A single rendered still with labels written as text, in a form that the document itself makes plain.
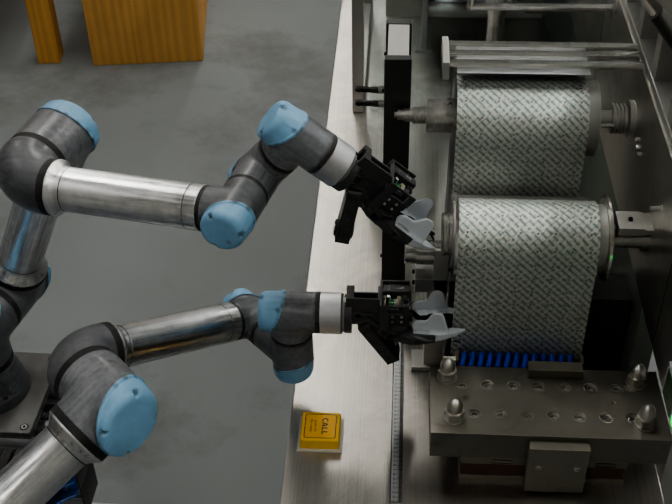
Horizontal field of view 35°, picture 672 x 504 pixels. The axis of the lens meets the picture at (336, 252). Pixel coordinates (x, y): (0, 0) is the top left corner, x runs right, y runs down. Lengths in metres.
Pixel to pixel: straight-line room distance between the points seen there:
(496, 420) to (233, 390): 1.59
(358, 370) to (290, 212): 1.95
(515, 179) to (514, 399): 0.42
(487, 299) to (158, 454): 1.54
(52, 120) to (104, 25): 3.07
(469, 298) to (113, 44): 3.37
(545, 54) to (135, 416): 0.96
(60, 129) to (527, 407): 0.93
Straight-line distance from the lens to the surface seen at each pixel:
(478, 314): 1.89
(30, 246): 2.10
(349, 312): 1.86
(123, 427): 1.69
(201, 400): 3.30
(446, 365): 1.86
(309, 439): 1.94
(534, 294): 1.86
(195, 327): 1.92
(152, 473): 3.13
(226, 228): 1.63
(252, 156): 1.74
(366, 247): 2.37
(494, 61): 1.94
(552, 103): 1.95
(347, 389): 2.05
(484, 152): 1.96
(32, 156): 1.82
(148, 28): 4.95
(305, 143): 1.68
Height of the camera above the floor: 2.39
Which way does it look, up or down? 39 degrees down
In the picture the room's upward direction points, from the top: 1 degrees counter-clockwise
